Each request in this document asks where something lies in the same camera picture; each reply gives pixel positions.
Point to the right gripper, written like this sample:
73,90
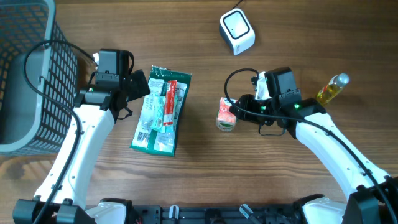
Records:
247,101

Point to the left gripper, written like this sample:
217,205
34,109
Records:
134,89

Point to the red sachet stick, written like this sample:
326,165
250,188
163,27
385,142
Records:
169,103

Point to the pale teal sachet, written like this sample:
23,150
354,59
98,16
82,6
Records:
158,122

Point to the green plastic packet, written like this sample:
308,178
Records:
147,140

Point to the yellow dish soap bottle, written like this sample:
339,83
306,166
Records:
333,88

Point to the orange tissue pack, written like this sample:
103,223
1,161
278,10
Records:
224,115

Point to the green lid white jar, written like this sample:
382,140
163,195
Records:
226,125

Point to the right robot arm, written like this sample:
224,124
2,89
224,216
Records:
370,192

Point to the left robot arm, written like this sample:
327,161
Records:
62,196

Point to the white barcode scanner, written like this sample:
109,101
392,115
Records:
236,31

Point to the grey plastic shopping basket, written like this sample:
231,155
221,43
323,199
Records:
33,50

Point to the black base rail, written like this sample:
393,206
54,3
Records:
268,214

